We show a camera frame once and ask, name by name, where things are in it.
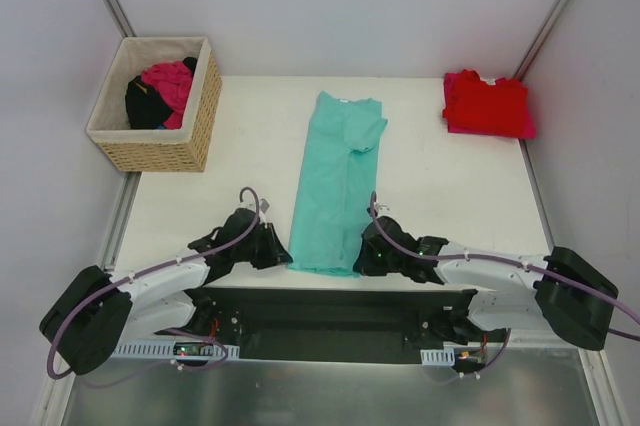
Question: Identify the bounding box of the teal t shirt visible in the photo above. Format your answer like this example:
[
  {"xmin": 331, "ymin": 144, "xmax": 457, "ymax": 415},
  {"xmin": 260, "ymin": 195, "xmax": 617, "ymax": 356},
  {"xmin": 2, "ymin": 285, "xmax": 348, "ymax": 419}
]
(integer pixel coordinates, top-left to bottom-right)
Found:
[{"xmin": 289, "ymin": 92, "xmax": 388, "ymax": 277}]

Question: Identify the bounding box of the wicker basket with liner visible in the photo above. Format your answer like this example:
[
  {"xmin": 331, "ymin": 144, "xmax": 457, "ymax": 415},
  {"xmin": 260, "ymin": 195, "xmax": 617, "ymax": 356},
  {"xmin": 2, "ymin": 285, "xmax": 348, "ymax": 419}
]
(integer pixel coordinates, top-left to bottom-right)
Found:
[{"xmin": 86, "ymin": 36, "xmax": 222, "ymax": 172}]

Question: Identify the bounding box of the red t shirt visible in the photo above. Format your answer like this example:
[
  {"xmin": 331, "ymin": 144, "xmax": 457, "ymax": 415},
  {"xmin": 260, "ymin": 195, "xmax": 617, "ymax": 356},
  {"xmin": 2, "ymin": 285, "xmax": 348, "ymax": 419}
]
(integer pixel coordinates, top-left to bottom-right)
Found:
[{"xmin": 442, "ymin": 68, "xmax": 539, "ymax": 141}]

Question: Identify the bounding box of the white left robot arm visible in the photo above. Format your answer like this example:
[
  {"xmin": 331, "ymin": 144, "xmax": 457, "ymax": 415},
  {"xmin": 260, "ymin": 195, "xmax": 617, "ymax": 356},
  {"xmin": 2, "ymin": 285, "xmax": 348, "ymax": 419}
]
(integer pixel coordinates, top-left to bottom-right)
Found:
[{"xmin": 39, "ymin": 207, "xmax": 293, "ymax": 379}]

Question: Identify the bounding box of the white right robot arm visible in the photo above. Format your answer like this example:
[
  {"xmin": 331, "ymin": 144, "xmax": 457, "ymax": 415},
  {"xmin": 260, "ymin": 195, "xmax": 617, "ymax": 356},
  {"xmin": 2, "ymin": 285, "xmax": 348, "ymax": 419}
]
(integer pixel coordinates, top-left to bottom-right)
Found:
[{"xmin": 354, "ymin": 216, "xmax": 618, "ymax": 351}]

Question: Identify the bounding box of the black t shirt in basket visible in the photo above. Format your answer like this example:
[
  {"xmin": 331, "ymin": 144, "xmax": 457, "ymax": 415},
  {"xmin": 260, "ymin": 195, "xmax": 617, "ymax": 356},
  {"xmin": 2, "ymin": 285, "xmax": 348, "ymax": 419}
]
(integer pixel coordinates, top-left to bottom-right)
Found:
[{"xmin": 125, "ymin": 73, "xmax": 170, "ymax": 130}]

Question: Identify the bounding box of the magenta t shirt in basket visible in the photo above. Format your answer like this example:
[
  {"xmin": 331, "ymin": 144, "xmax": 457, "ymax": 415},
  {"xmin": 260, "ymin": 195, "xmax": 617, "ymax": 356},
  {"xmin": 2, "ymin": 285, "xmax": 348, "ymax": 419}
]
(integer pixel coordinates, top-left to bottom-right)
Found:
[{"xmin": 141, "ymin": 56, "xmax": 197, "ymax": 130}]

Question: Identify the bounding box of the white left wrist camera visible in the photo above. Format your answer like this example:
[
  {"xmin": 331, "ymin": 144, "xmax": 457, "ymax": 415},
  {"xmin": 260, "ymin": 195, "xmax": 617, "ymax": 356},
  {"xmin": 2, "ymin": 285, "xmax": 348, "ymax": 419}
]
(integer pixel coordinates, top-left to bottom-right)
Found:
[{"xmin": 258, "ymin": 198, "xmax": 270, "ymax": 216}]

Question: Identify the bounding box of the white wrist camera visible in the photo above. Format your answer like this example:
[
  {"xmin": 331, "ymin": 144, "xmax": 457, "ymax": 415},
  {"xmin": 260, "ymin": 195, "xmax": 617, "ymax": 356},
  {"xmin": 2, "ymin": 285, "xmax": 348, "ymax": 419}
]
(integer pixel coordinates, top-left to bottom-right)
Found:
[
  {"xmin": 374, "ymin": 203, "xmax": 390, "ymax": 215},
  {"xmin": 258, "ymin": 198, "xmax": 270, "ymax": 216}
]

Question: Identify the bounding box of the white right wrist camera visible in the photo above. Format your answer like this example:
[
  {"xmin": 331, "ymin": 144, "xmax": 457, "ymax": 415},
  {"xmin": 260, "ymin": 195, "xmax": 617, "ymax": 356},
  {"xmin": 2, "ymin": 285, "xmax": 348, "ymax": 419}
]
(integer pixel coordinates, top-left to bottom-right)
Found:
[{"xmin": 374, "ymin": 203, "xmax": 390, "ymax": 215}]

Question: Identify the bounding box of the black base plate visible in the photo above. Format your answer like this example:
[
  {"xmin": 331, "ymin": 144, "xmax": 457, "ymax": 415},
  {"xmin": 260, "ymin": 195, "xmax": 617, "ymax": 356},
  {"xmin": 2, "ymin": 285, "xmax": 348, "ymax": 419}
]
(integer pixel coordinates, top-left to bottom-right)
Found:
[{"xmin": 179, "ymin": 287, "xmax": 506, "ymax": 364}]

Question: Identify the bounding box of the right white cable duct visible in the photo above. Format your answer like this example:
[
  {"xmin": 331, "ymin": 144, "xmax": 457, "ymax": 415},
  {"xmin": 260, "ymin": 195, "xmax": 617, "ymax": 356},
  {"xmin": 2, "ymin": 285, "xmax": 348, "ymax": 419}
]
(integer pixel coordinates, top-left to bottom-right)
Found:
[{"xmin": 420, "ymin": 347, "xmax": 456, "ymax": 367}]

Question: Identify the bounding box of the white cable duct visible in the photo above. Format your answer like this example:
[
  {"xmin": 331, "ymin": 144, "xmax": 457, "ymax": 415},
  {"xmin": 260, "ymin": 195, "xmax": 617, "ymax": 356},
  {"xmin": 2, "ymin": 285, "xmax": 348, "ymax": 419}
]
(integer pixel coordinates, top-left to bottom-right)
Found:
[
  {"xmin": 111, "ymin": 339, "xmax": 240, "ymax": 361},
  {"xmin": 420, "ymin": 347, "xmax": 456, "ymax": 367}
]

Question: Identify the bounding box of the left white cable duct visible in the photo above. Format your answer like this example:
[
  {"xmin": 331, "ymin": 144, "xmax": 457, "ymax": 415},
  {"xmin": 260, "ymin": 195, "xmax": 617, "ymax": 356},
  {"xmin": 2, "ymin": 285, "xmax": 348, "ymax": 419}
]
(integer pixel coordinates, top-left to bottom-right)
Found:
[{"xmin": 111, "ymin": 339, "xmax": 240, "ymax": 361}]

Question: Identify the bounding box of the right aluminium frame post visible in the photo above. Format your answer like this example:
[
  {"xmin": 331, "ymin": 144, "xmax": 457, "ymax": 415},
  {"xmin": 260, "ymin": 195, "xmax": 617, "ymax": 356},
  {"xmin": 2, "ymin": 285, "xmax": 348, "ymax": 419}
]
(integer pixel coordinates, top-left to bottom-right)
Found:
[{"xmin": 513, "ymin": 0, "xmax": 573, "ymax": 81}]

